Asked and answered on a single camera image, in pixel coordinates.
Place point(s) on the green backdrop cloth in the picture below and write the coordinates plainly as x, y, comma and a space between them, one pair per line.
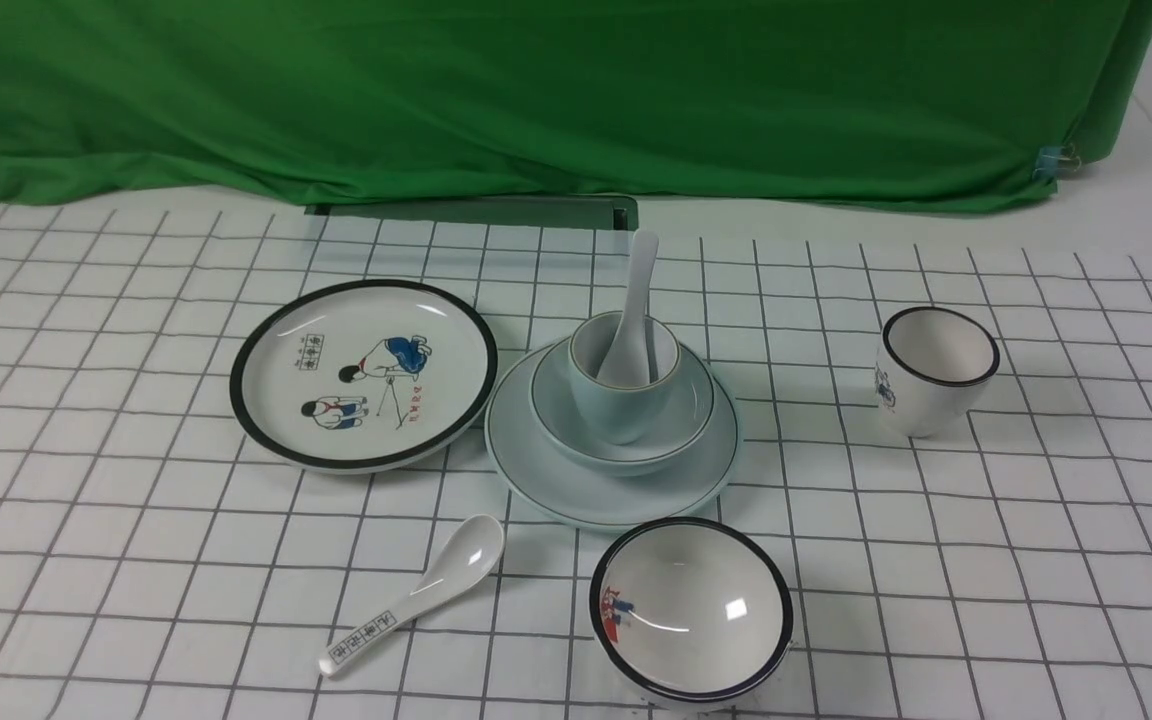
921, 106

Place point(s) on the blue binder clip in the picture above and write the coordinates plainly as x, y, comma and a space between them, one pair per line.
1053, 162

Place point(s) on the white grid tablecloth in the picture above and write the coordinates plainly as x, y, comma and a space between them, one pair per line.
155, 563

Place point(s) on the white spoon with characters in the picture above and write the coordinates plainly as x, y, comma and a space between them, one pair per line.
468, 556

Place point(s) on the plain pale green plate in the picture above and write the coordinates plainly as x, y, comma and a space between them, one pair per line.
595, 499

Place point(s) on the pale gold-rimmed cup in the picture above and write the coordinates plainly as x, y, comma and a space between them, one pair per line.
620, 411

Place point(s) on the plain white ceramic spoon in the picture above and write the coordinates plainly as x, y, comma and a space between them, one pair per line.
626, 362

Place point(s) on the black-rimmed cartoon bowl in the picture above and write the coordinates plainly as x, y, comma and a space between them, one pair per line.
690, 614

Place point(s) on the black-rimmed white cup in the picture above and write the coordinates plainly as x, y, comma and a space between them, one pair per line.
932, 364

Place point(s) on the pale green-rimmed bowl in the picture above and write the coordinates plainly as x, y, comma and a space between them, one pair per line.
680, 425

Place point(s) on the black-rimmed cartoon plate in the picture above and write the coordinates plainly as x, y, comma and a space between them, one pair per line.
364, 376

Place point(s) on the grey metal base plate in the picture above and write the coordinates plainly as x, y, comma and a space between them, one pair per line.
586, 212

